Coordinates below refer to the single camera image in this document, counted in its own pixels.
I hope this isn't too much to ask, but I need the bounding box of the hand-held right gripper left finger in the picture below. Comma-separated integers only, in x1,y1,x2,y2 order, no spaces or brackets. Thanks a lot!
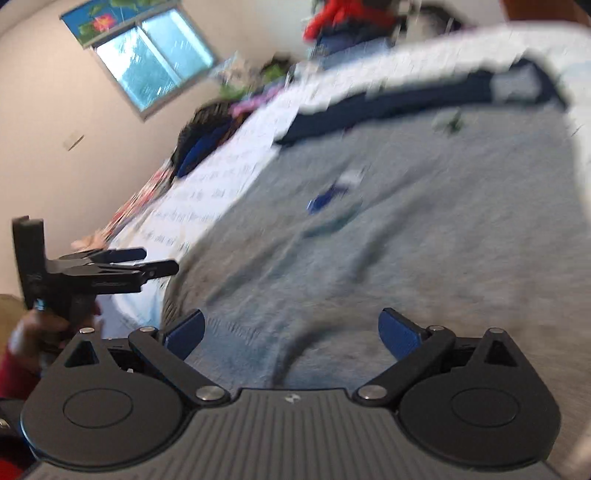
60,308,232,407

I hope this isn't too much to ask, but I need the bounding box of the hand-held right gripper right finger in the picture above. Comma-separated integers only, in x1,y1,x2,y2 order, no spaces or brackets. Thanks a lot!
353,308,529,407

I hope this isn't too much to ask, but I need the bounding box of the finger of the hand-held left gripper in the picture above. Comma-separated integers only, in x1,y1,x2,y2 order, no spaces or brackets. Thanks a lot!
60,247,147,267
65,259,180,280

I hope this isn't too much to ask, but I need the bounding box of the grey sweater with navy sleeves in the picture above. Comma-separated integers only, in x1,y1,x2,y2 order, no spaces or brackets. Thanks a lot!
161,60,591,467

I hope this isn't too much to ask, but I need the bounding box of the row of dark folded clothes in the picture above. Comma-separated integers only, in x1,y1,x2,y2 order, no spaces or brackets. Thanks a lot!
168,102,242,180

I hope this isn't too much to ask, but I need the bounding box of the heap of mixed clothes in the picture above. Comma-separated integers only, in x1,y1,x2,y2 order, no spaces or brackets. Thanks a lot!
302,0,404,43

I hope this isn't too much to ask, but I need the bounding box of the person's left hand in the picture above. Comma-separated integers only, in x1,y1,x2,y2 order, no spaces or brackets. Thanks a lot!
9,307,72,370

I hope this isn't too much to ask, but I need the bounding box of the red floral sheet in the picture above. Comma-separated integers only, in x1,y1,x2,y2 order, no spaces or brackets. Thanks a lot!
102,165,177,241

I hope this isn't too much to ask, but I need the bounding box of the white script-printed bedspread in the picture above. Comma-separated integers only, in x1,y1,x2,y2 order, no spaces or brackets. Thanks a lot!
99,23,591,333

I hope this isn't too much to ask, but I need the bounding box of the sliding glass window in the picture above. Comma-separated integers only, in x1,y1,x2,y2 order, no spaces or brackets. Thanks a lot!
95,9,219,115

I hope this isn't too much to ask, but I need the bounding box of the pink garment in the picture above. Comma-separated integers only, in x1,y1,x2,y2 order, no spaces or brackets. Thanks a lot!
230,85,288,117

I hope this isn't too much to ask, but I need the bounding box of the floral pillow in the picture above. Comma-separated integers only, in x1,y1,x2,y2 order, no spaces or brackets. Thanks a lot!
215,54,251,85

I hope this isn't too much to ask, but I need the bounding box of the green plastic chair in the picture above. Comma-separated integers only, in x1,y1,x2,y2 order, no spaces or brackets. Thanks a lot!
219,64,289,100

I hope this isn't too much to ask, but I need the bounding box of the floral window blind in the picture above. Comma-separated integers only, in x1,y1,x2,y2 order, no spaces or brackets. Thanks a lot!
60,0,182,48

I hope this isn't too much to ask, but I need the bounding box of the light blue knitted blanket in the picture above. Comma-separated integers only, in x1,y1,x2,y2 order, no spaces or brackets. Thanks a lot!
318,33,395,60

